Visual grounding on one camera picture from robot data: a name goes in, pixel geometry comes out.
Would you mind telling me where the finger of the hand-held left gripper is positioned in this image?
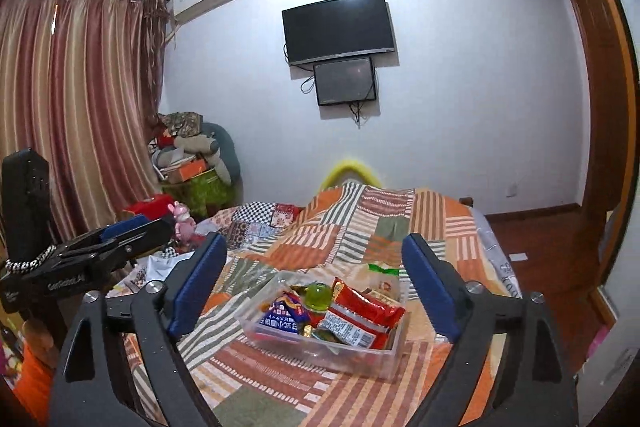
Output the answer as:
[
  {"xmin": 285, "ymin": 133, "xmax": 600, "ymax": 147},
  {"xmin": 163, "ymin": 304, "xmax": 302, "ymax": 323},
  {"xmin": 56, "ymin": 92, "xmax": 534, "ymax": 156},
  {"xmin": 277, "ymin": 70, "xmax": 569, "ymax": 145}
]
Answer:
[
  {"xmin": 95, "ymin": 218, "xmax": 176, "ymax": 280},
  {"xmin": 55, "ymin": 213, "xmax": 151, "ymax": 258}
]

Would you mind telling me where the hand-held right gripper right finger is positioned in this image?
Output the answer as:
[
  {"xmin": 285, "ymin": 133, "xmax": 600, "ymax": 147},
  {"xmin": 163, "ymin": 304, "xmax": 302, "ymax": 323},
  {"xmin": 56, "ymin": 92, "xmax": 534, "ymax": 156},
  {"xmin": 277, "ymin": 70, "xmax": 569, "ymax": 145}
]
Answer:
[{"xmin": 401, "ymin": 233, "xmax": 581, "ymax": 427}]

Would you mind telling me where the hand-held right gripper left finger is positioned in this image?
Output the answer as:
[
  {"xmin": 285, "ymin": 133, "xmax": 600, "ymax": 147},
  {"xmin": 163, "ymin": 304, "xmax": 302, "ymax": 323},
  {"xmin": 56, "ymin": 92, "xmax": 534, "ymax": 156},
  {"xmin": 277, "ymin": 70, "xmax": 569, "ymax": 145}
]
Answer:
[{"xmin": 50, "ymin": 232, "xmax": 228, "ymax": 427}]

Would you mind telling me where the clear plastic box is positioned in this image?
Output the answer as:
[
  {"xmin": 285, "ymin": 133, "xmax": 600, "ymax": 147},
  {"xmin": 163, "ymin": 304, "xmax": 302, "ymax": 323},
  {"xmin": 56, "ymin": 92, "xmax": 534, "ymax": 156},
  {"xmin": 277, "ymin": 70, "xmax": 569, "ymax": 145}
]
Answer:
[{"xmin": 235, "ymin": 271, "xmax": 408, "ymax": 382}]

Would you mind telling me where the person's left forearm orange sleeve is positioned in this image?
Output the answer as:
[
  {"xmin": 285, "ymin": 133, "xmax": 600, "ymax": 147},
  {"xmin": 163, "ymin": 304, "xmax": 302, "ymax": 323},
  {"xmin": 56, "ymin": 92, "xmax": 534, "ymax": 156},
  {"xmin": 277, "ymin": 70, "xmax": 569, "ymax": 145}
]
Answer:
[{"xmin": 12, "ymin": 322, "xmax": 61, "ymax": 418}]

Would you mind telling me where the white cloth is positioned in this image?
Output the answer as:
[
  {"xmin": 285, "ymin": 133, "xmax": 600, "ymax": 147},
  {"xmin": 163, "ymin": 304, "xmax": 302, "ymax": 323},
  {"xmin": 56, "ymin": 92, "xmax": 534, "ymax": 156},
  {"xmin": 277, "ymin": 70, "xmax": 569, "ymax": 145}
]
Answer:
[{"xmin": 127, "ymin": 252, "xmax": 193, "ymax": 288}]

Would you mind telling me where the pink plush toy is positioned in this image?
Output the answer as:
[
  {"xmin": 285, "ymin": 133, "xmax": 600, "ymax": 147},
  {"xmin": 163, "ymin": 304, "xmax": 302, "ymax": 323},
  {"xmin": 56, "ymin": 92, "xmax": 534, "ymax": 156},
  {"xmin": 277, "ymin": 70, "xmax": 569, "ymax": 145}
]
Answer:
[{"xmin": 167, "ymin": 202, "xmax": 196, "ymax": 243}]

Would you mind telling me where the tan cake packet green label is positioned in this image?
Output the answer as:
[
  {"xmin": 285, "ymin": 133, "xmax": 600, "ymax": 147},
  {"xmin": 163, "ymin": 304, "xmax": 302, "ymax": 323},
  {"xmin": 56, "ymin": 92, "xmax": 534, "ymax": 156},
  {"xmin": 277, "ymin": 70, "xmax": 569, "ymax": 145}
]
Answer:
[{"xmin": 367, "ymin": 263, "xmax": 406, "ymax": 303}]

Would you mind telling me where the red snack packet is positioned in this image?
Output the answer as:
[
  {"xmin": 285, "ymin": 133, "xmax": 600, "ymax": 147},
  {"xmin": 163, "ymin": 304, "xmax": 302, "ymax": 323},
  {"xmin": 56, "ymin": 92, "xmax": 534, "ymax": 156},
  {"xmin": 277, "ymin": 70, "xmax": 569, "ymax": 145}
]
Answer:
[{"xmin": 317, "ymin": 277, "xmax": 407, "ymax": 350}]

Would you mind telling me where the white mattress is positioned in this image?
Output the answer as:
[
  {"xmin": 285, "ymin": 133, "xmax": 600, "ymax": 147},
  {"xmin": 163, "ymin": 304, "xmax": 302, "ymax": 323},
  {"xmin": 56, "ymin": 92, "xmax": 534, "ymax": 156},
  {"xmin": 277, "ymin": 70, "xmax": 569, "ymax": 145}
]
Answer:
[{"xmin": 467, "ymin": 207, "xmax": 523, "ymax": 300}]

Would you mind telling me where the green bag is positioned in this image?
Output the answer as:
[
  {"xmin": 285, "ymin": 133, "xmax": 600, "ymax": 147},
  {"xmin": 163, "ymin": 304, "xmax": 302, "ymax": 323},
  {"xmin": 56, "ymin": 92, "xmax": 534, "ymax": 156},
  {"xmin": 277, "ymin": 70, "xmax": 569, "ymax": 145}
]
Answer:
[{"xmin": 162, "ymin": 169, "xmax": 238, "ymax": 218}]

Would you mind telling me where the orange box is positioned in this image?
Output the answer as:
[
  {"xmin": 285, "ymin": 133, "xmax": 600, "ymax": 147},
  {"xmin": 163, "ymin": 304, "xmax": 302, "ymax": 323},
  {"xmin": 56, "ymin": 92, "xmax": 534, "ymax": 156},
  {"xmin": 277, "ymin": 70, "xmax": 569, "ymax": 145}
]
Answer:
[{"xmin": 165, "ymin": 158, "xmax": 208, "ymax": 184}]

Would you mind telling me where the checkered patchwork sheet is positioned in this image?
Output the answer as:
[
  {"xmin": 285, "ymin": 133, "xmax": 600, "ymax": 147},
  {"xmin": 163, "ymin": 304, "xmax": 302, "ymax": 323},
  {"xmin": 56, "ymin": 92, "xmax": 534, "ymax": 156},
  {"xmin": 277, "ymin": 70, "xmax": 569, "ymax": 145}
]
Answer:
[{"xmin": 200, "ymin": 201, "xmax": 306, "ymax": 253}]

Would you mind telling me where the blue snack packet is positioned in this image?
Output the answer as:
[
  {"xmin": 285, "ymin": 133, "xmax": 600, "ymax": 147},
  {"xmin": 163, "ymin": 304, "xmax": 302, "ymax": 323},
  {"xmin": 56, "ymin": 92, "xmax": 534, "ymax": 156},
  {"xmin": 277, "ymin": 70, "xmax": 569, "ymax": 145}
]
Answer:
[{"xmin": 257, "ymin": 291, "xmax": 313, "ymax": 333}]

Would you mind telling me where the orange green patchwork blanket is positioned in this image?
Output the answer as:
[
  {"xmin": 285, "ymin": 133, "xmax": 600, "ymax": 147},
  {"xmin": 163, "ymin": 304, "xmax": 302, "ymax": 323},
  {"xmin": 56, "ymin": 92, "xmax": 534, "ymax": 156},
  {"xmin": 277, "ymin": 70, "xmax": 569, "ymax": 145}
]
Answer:
[{"xmin": 125, "ymin": 184, "xmax": 501, "ymax": 427}]

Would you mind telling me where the pile of folded clothes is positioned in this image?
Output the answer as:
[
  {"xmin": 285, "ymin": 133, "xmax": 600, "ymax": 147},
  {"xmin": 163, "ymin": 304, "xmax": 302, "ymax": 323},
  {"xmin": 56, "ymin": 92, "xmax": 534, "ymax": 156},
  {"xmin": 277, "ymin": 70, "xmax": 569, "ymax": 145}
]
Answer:
[{"xmin": 150, "ymin": 111, "xmax": 223, "ymax": 180}]

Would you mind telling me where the red striped curtain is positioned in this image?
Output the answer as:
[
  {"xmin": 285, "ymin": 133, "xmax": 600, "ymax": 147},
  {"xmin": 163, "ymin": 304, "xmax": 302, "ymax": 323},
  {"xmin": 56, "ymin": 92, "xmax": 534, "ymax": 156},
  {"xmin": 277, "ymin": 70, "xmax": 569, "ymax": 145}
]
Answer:
[{"xmin": 0, "ymin": 0, "xmax": 166, "ymax": 248}]

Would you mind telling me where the green jelly cup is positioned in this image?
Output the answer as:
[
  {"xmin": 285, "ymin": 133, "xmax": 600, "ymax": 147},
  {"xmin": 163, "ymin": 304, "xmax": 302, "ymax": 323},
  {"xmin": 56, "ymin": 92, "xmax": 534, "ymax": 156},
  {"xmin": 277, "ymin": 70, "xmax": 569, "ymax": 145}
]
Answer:
[{"xmin": 303, "ymin": 282, "xmax": 333, "ymax": 313}]

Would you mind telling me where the grey plush cushion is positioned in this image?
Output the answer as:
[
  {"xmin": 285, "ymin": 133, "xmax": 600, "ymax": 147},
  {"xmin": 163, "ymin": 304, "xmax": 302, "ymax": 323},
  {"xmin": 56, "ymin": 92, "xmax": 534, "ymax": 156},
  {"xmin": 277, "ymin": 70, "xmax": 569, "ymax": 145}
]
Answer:
[{"xmin": 200, "ymin": 123, "xmax": 242, "ymax": 188}]

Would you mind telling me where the yellow cushion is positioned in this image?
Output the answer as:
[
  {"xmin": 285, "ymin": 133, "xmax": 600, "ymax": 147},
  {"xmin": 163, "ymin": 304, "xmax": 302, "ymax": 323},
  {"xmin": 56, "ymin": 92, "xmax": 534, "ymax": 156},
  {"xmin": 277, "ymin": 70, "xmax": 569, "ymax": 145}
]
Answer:
[{"xmin": 320, "ymin": 158, "xmax": 383, "ymax": 190}]

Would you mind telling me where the white wardrobe door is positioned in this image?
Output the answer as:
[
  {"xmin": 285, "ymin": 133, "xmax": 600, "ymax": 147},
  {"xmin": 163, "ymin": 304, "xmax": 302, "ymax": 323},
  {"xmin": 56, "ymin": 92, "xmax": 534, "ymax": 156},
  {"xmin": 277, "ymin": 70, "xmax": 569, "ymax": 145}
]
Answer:
[{"xmin": 577, "ymin": 307, "xmax": 640, "ymax": 418}]

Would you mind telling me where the small black monitor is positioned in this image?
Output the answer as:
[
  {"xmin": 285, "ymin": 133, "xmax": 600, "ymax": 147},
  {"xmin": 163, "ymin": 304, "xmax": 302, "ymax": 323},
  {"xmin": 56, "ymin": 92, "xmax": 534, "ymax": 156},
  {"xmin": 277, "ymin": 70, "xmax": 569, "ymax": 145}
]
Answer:
[{"xmin": 313, "ymin": 56, "xmax": 378, "ymax": 106}]

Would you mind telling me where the black television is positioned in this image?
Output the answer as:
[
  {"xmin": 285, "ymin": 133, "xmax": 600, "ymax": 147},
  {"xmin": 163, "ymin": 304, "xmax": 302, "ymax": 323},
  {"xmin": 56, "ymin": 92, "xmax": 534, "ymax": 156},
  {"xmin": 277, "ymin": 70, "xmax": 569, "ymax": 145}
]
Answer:
[{"xmin": 281, "ymin": 0, "xmax": 397, "ymax": 68}]

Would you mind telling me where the braided black white cord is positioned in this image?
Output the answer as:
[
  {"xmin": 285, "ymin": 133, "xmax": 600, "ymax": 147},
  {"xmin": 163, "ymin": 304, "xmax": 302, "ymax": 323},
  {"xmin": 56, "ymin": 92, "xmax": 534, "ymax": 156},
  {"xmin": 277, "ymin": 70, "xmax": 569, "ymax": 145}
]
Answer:
[{"xmin": 2, "ymin": 244, "xmax": 57, "ymax": 275}]

